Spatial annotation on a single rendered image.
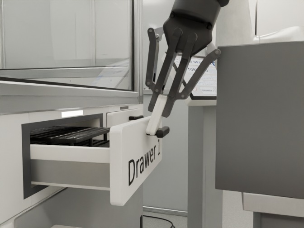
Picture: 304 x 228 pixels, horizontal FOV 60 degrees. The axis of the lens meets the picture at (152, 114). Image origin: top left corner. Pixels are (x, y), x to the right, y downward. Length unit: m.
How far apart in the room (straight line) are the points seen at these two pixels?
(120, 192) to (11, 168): 0.16
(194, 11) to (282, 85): 0.27
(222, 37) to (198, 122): 0.66
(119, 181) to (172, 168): 1.87
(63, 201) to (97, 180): 0.16
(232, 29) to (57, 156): 0.61
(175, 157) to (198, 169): 0.78
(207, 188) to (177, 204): 0.87
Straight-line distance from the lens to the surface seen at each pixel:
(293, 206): 0.65
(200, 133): 1.40
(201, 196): 1.47
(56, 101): 0.50
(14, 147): 0.42
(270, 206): 0.65
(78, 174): 0.41
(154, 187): 2.32
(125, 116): 0.79
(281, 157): 0.62
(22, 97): 0.44
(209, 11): 0.44
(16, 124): 0.42
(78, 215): 0.61
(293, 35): 0.85
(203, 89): 1.27
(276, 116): 0.61
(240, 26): 0.85
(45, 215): 0.51
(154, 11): 2.31
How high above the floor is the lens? 0.97
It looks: 3 degrees down
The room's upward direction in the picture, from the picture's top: straight up
